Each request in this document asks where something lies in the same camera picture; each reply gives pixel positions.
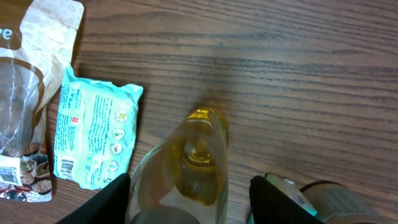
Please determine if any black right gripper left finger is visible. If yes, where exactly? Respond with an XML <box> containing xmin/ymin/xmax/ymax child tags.
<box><xmin>57</xmin><ymin>173</ymin><xmax>131</xmax><ymax>224</ymax></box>

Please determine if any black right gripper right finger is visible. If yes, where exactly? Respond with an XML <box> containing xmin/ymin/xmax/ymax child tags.
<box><xmin>249</xmin><ymin>175</ymin><xmax>323</xmax><ymax>224</ymax></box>

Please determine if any green lid jar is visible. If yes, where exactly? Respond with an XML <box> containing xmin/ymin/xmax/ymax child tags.
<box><xmin>300</xmin><ymin>180</ymin><xmax>387</xmax><ymax>224</ymax></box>

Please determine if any yellow liquid bottle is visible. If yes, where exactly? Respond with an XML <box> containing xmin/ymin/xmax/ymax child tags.
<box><xmin>124</xmin><ymin>107</ymin><xmax>229</xmax><ymax>224</ymax></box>

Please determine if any teal wet wipes pack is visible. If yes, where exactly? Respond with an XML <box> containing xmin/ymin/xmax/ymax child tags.
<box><xmin>53</xmin><ymin>66</ymin><xmax>144</xmax><ymax>190</ymax></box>

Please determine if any brown snack bag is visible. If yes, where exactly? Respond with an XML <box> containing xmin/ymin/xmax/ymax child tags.
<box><xmin>1</xmin><ymin>0</ymin><xmax>85</xmax><ymax>202</ymax></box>

